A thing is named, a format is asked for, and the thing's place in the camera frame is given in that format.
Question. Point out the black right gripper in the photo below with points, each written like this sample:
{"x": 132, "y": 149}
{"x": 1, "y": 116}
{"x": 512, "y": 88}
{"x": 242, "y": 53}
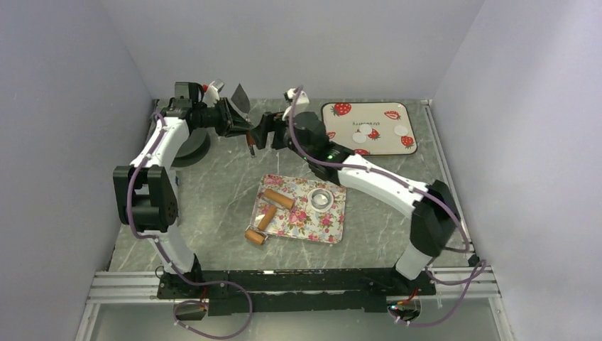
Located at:
{"x": 270, "y": 122}

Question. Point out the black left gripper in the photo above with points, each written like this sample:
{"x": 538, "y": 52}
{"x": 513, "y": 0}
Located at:
{"x": 232, "y": 123}

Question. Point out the wooden handled dough scraper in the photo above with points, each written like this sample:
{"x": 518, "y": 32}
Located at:
{"x": 241, "y": 105}

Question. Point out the floral print tray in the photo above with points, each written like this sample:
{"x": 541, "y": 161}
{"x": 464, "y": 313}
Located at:
{"x": 302, "y": 222}

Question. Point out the wooden rolling pin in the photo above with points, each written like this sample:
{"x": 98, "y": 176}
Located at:
{"x": 256, "y": 234}

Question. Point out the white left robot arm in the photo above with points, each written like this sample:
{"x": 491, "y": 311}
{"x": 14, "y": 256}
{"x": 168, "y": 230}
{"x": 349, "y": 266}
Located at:
{"x": 146, "y": 193}

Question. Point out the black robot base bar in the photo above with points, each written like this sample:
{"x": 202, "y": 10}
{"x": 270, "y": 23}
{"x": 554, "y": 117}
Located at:
{"x": 239, "y": 291}

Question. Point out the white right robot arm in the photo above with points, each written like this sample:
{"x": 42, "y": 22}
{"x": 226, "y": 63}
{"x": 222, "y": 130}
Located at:
{"x": 431, "y": 208}

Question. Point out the black filament spool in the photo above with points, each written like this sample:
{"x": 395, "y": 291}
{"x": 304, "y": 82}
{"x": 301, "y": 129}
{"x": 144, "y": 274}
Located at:
{"x": 194, "y": 149}

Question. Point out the round white wrapper left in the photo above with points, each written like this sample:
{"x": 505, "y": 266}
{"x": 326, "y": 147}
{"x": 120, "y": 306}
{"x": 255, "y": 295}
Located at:
{"x": 359, "y": 138}

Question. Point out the round white wrapper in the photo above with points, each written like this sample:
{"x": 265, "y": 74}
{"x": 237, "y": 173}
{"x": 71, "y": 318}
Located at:
{"x": 401, "y": 130}
{"x": 365, "y": 129}
{"x": 359, "y": 138}

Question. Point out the round white wrapper middle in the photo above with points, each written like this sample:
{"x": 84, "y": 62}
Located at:
{"x": 365, "y": 129}

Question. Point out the strawberry print tray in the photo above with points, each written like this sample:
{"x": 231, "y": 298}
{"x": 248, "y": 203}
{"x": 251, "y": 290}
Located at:
{"x": 342, "y": 120}

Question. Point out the round white wrapper right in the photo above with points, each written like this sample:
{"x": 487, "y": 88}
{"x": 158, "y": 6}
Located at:
{"x": 401, "y": 130}

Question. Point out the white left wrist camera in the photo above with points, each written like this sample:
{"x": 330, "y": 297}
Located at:
{"x": 210, "y": 92}

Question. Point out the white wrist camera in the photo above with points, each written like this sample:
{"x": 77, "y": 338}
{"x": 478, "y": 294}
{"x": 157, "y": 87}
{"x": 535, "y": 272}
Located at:
{"x": 297, "y": 100}
{"x": 210, "y": 92}

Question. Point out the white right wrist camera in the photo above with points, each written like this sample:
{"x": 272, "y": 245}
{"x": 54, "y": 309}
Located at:
{"x": 297, "y": 100}

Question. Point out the aluminium frame rail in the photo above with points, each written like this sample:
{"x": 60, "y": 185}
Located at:
{"x": 110, "y": 287}

